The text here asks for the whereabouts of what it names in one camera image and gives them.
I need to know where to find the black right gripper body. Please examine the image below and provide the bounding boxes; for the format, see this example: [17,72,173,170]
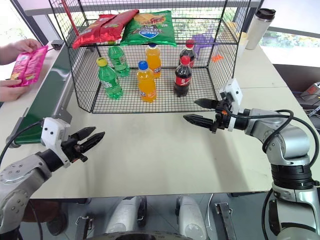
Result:
[209,98,232,135]

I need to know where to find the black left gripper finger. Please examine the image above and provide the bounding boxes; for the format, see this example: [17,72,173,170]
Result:
[70,126,97,146]
[80,131,106,154]

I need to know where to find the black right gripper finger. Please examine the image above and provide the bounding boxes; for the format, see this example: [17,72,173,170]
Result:
[182,113,216,131]
[194,98,219,110]

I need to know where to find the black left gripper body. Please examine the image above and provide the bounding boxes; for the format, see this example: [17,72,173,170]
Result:
[60,138,89,165]

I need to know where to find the pink snack bag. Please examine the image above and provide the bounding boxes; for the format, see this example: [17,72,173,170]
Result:
[23,45,49,86]
[9,52,33,88]

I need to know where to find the green conveyor belt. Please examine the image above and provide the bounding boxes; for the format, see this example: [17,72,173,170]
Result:
[5,40,74,147]

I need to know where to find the person's right hand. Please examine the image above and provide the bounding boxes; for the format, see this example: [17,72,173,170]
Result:
[0,79,31,102]

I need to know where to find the person's left hand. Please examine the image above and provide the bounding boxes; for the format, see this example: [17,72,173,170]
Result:
[10,38,43,59]

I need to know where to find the cola bottle red cap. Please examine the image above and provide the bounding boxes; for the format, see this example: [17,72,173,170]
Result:
[173,55,193,98]
[178,39,196,69]

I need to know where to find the green soda bottle yellow cap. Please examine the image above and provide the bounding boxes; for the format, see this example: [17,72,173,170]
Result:
[96,57,125,100]

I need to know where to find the orange soda bottle blue cap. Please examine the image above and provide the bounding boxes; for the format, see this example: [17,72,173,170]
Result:
[136,60,157,104]
[144,43,163,79]

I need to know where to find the purple plastic object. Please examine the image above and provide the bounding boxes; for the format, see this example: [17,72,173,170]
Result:
[191,33,217,61]

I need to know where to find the dark brown rounded shape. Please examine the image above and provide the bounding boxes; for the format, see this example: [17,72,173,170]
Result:
[21,199,69,237]

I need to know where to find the silver rounded robot shell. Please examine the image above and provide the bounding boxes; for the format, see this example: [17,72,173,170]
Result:
[175,194,209,240]
[104,195,149,235]

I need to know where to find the white tumbler black lid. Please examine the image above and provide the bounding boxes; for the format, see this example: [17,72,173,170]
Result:
[245,8,277,51]

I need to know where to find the green chips bag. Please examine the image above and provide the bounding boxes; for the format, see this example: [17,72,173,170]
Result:
[119,9,178,48]

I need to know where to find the grey controller orange button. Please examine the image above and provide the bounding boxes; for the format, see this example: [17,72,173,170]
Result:
[299,79,320,101]

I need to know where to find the large red chips bag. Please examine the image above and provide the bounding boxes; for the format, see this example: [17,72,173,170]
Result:
[71,9,140,50]

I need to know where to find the small red chips bag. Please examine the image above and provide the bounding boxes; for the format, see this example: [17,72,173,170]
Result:
[79,13,119,38]

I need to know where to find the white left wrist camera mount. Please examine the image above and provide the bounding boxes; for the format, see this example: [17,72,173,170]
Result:
[40,117,72,168]

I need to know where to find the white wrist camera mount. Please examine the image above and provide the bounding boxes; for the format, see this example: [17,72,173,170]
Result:
[219,78,244,132]
[40,117,72,168]

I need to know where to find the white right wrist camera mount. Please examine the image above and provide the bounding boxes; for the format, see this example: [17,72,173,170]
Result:
[219,78,244,132]

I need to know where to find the black wire mesh rack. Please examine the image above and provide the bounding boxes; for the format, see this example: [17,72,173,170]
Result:
[47,0,252,115]

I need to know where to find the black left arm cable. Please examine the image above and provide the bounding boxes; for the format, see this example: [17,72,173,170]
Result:
[0,119,46,166]

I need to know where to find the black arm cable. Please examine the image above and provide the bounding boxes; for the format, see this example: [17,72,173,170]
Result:
[0,119,46,166]
[223,104,320,157]

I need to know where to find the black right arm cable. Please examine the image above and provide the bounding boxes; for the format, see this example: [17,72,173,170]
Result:
[223,104,320,157]

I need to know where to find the black metal bracket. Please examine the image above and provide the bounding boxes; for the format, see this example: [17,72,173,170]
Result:
[214,201,238,240]
[74,215,94,240]

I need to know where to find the red strap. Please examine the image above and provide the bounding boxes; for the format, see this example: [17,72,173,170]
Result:
[60,0,80,36]

